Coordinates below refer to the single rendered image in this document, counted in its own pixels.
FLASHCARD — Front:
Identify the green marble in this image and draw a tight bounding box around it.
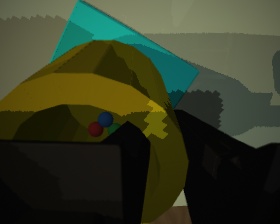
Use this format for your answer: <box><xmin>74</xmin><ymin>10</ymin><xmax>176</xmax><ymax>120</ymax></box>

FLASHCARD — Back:
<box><xmin>108</xmin><ymin>123</ymin><xmax>121</xmax><ymax>135</ymax></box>

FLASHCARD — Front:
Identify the wooden plank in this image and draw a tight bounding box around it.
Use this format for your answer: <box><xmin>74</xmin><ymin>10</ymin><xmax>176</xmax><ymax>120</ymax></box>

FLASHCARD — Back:
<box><xmin>149</xmin><ymin>206</ymin><xmax>192</xmax><ymax>224</ymax></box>

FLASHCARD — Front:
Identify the dark blue marble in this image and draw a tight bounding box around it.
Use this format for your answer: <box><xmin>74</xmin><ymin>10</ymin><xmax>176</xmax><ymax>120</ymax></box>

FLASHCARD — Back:
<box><xmin>97</xmin><ymin>112</ymin><xmax>113</xmax><ymax>128</ymax></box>

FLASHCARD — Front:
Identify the dark red marble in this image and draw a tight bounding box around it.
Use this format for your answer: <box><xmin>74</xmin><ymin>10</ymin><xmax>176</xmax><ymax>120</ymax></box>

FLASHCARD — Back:
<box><xmin>88</xmin><ymin>122</ymin><xmax>103</xmax><ymax>137</ymax></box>

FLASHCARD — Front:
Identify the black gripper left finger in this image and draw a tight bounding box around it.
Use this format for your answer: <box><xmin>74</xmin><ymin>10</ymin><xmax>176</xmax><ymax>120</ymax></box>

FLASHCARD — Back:
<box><xmin>0</xmin><ymin>121</ymin><xmax>151</xmax><ymax>224</ymax></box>

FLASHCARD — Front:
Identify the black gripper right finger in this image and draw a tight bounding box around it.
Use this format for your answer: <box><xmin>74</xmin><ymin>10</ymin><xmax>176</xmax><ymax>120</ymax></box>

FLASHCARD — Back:
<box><xmin>174</xmin><ymin>110</ymin><xmax>280</xmax><ymax>224</ymax></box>

